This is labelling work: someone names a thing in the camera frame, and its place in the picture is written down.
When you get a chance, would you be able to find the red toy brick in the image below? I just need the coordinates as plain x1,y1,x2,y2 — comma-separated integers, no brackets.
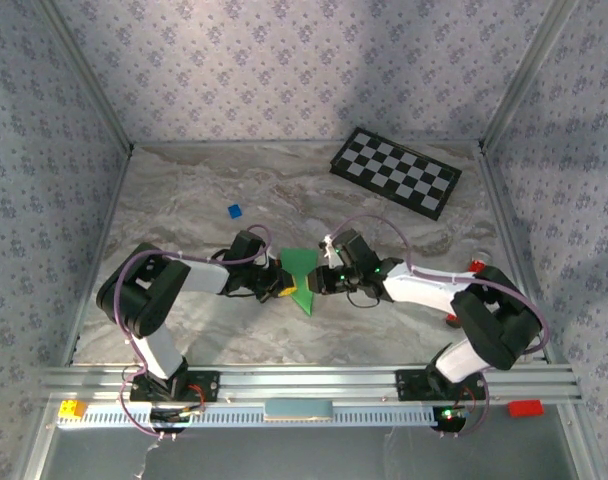
507,399,544,418

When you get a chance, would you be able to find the black white chessboard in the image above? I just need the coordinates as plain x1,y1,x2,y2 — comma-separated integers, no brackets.
329,126,463,222

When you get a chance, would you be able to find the aluminium corner post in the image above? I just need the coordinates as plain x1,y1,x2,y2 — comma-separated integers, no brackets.
481,0,581,150
36,0,135,154

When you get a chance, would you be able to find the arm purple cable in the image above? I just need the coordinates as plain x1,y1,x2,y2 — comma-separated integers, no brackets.
328,213,551,440
112,223,274,441

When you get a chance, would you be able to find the wide aluminium mounting rail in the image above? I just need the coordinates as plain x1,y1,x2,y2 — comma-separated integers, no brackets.
38,363,584,407

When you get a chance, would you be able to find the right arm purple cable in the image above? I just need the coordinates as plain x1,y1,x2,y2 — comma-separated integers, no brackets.
328,213,551,440

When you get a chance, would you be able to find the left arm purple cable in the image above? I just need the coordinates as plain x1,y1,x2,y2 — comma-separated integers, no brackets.
112,223,274,441

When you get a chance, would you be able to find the white slotted cable duct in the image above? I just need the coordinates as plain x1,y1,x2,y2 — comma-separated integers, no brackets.
57,399,438,429

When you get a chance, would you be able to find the green paper sheet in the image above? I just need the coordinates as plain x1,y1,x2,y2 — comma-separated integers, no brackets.
278,248,319,317

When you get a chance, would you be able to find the yellow toy brick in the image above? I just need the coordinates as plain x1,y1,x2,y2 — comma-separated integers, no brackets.
58,399,88,420

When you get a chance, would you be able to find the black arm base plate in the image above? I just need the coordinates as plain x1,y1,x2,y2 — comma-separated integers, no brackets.
128,370,221,403
395,369,487,404

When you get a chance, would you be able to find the aluminium frame bar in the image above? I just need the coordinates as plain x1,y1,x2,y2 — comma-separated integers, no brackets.
476,147,556,364
63,148,134,366

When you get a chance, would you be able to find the black controller board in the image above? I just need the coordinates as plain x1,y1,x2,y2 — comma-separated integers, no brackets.
150,407,206,435
430,405,471,434

